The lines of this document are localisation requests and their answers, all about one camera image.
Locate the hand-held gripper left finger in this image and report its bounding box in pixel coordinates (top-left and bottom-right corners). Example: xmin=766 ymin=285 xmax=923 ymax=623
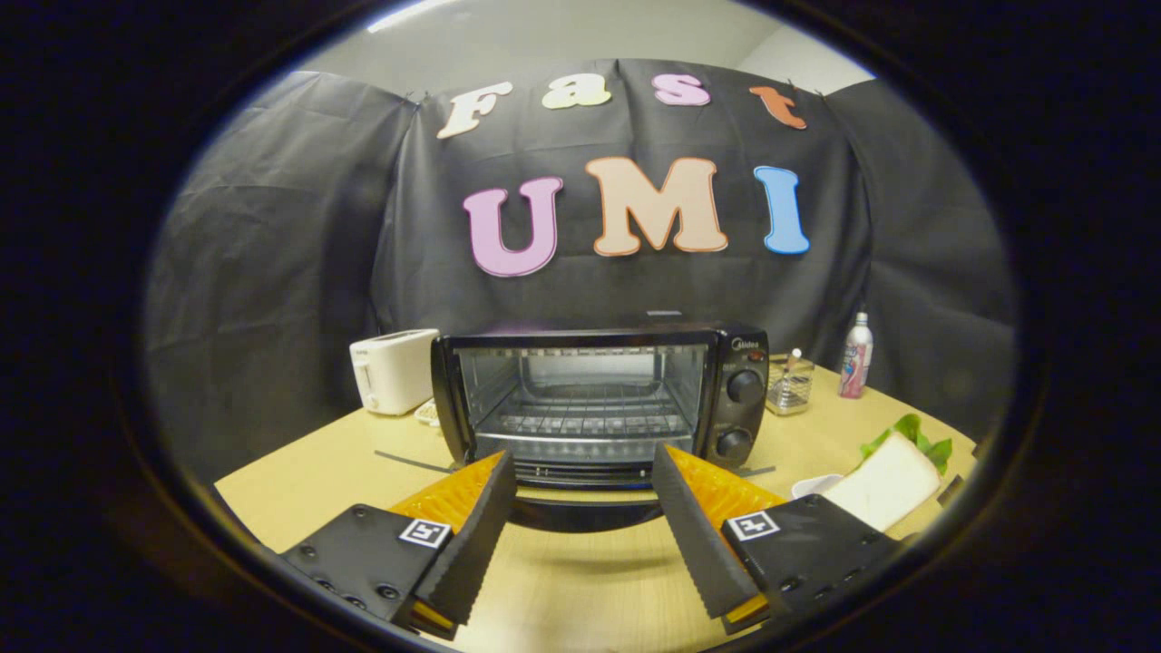
xmin=279 ymin=451 xmax=520 ymax=640

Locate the white pop-up toaster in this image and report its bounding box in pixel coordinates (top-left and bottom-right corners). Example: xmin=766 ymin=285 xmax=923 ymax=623
xmin=350 ymin=328 xmax=441 ymax=417

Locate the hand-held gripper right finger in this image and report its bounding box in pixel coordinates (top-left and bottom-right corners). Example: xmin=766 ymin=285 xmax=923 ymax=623
xmin=651 ymin=443 xmax=899 ymax=634

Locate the black backdrop cloth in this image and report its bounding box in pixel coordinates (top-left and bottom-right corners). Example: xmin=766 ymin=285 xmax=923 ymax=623
xmin=145 ymin=59 xmax=1017 ymax=482

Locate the black toaster oven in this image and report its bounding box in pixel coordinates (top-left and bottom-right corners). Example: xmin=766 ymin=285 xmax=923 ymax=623
xmin=431 ymin=319 xmax=772 ymax=534

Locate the pink label spray bottle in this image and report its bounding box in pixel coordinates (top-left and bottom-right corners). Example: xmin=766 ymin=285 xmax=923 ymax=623
xmin=838 ymin=311 xmax=874 ymax=400

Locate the bread and lettuce sandwich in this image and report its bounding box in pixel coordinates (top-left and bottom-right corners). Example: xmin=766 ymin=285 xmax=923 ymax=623
xmin=821 ymin=413 xmax=953 ymax=533

